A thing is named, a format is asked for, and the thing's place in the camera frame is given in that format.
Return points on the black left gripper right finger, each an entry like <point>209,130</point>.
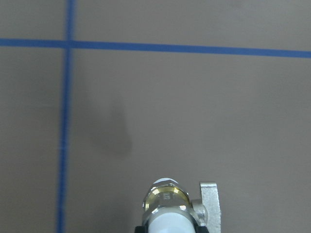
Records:
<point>201,229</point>

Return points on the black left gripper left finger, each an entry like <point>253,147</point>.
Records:
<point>140,229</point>

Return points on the white PPR brass valve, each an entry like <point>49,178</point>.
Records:
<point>167,208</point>

